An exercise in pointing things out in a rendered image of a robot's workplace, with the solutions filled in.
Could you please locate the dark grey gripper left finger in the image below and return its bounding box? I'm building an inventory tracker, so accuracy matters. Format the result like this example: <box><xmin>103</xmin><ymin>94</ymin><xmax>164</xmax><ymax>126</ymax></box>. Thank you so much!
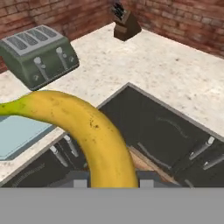
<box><xmin>47</xmin><ymin>170</ymin><xmax>91</xmax><ymax>189</ymax></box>

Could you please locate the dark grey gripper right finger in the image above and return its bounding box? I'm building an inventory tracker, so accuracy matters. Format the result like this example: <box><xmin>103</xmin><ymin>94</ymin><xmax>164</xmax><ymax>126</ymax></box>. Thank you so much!
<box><xmin>136</xmin><ymin>170</ymin><xmax>180</xmax><ymax>189</ymax></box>

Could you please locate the yellow banana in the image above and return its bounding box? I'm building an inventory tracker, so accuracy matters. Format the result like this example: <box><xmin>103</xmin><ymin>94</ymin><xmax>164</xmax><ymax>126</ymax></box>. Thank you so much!
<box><xmin>0</xmin><ymin>89</ymin><xmax>140</xmax><ymax>189</ymax></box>

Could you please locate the dark green four-slot toaster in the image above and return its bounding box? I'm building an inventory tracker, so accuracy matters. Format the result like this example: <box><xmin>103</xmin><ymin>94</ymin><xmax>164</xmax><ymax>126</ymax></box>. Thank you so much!
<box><xmin>0</xmin><ymin>24</ymin><xmax>81</xmax><ymax>92</ymax></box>

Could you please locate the brown wooden knife block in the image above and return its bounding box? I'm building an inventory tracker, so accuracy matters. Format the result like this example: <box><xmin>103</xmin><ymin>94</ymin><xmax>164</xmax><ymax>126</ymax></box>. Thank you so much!
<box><xmin>111</xmin><ymin>2</ymin><xmax>143</xmax><ymax>42</ymax></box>

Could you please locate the silver bar handle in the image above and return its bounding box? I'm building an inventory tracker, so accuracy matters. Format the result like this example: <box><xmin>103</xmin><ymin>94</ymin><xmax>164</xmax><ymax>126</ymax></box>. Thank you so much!
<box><xmin>63</xmin><ymin>134</ymin><xmax>80</xmax><ymax>158</ymax></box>
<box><xmin>202</xmin><ymin>153</ymin><xmax>224</xmax><ymax>172</ymax></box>
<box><xmin>49</xmin><ymin>145</ymin><xmax>69</xmax><ymax>168</ymax></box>
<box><xmin>188</xmin><ymin>136</ymin><xmax>216</xmax><ymax>161</ymax></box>

